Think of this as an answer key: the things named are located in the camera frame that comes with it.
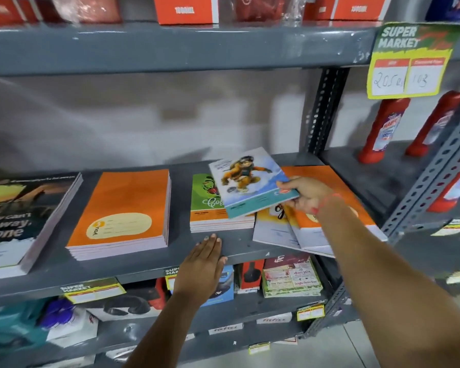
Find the stack of green notebooks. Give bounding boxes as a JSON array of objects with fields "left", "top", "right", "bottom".
[{"left": 189, "top": 173, "right": 256, "bottom": 234}]

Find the stack of dark cover notebooks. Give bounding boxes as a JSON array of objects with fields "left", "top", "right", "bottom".
[{"left": 0, "top": 172, "right": 84, "bottom": 282}]

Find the person's left hand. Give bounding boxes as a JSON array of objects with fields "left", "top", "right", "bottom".
[{"left": 172, "top": 234, "right": 228, "bottom": 306}]

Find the orange white box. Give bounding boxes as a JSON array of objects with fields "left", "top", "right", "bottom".
[
  {"left": 302, "top": 0, "right": 392, "bottom": 22},
  {"left": 153, "top": 0, "right": 219, "bottom": 26}
]

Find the grey metal shelf rack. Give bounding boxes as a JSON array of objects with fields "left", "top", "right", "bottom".
[{"left": 0, "top": 20, "right": 384, "bottom": 368}]

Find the blue monkey print notebook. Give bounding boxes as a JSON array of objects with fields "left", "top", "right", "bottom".
[{"left": 209, "top": 146, "right": 300, "bottom": 220}]

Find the blue box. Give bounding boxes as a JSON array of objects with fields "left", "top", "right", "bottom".
[{"left": 200, "top": 264, "right": 235, "bottom": 307}]

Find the white purple box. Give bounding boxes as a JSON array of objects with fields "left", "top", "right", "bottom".
[{"left": 41, "top": 298, "right": 99, "bottom": 348}]

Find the stack of orange notebooks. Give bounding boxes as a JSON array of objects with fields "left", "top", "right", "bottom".
[{"left": 65, "top": 169, "right": 172, "bottom": 261}]

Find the orange notebook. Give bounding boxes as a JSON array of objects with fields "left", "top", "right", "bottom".
[{"left": 279, "top": 165, "right": 388, "bottom": 258}]

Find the teal box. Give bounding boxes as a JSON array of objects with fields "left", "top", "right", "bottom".
[{"left": 0, "top": 301, "right": 50, "bottom": 355}]

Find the grey slotted metal rack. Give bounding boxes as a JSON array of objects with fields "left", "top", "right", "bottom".
[{"left": 302, "top": 23, "right": 460, "bottom": 341}]

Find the blue packet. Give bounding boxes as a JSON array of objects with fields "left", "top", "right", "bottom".
[{"left": 425, "top": 0, "right": 460, "bottom": 22}]

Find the stack of printed paper packets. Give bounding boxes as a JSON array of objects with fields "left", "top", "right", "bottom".
[{"left": 261, "top": 254, "right": 324, "bottom": 298}]

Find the red thread wristband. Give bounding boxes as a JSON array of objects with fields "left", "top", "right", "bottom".
[{"left": 311, "top": 193, "right": 342, "bottom": 216}]

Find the white headphone box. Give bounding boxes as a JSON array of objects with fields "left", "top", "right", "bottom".
[{"left": 85, "top": 279, "right": 170, "bottom": 322}]

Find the red black speaker box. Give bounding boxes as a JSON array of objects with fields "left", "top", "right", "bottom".
[{"left": 235, "top": 260, "right": 265, "bottom": 294}]

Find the person's right hand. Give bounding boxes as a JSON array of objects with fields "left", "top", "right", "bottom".
[{"left": 276, "top": 176, "right": 336, "bottom": 216}]

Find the person's left forearm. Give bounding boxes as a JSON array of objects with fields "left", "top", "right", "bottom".
[{"left": 123, "top": 294, "right": 201, "bottom": 368}]

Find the white notebook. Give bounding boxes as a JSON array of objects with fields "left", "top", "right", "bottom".
[{"left": 252, "top": 205, "right": 304, "bottom": 250}]

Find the red cleaner bottle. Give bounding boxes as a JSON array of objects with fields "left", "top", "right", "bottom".
[
  {"left": 427, "top": 156, "right": 460, "bottom": 213},
  {"left": 405, "top": 90, "right": 460, "bottom": 157},
  {"left": 358, "top": 97, "right": 411, "bottom": 164}
]

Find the large yellow green price sign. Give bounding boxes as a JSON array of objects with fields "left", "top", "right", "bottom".
[{"left": 367, "top": 21, "right": 460, "bottom": 100}]

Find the red speaker in plastic wrap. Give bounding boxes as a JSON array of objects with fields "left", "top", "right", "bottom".
[
  {"left": 233, "top": 0, "right": 285, "bottom": 22},
  {"left": 49, "top": 0, "right": 122, "bottom": 24}
]

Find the person's right forearm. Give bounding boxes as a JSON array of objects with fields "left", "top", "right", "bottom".
[{"left": 317, "top": 195, "right": 460, "bottom": 368}]

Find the white paper label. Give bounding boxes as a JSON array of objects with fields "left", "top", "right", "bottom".
[
  {"left": 256, "top": 312, "right": 293, "bottom": 325},
  {"left": 208, "top": 323, "right": 244, "bottom": 336}
]

